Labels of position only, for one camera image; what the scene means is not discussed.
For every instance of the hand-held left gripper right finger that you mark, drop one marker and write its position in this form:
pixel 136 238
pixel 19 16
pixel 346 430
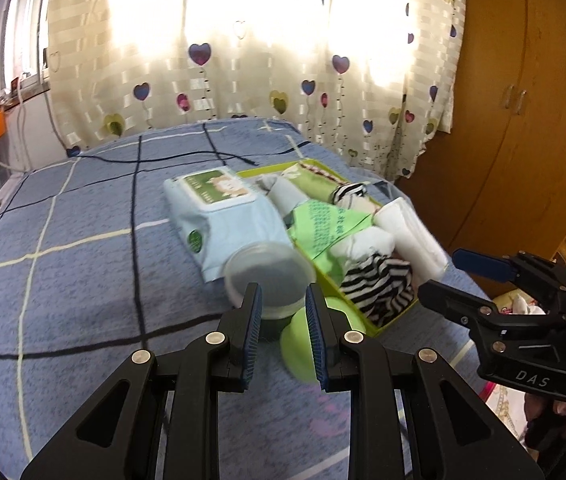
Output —
pixel 315 335

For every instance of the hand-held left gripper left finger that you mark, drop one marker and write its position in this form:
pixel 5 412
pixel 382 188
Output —
pixel 250 335

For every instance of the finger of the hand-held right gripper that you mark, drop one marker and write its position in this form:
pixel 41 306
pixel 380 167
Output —
pixel 483 264
pixel 458 302

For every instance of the clear plastic jar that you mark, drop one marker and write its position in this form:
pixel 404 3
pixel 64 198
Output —
pixel 268 270

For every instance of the beige striped towel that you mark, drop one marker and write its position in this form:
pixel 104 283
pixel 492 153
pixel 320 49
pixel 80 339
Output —
pixel 413 240

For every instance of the black white striped sock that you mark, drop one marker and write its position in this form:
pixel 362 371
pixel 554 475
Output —
pixel 378 285

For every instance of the white sock bundle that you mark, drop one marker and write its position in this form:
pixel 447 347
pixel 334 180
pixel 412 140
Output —
pixel 363 245

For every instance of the green printed cloth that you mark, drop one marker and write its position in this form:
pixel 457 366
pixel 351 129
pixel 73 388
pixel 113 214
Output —
pixel 323 230

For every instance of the pale blue wet wipes pack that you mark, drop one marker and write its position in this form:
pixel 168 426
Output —
pixel 223 225

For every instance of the grey sock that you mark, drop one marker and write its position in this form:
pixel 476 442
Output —
pixel 283 195

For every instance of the zebra striped sock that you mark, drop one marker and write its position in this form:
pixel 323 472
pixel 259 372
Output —
pixel 348 192

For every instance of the green rabbit towel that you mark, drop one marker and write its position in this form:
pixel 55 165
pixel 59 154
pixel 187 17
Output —
pixel 313 175

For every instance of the green rimmed cardboard box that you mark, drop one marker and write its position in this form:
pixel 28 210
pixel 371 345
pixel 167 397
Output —
pixel 263 170

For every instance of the wooden wardrobe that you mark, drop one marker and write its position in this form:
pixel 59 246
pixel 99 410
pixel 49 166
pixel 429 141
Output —
pixel 513 160

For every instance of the blue checked bed blanket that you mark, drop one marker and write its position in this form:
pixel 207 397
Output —
pixel 88 260

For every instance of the heart print curtain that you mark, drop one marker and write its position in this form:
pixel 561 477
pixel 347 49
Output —
pixel 263 35

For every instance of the window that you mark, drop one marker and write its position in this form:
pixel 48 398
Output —
pixel 23 25

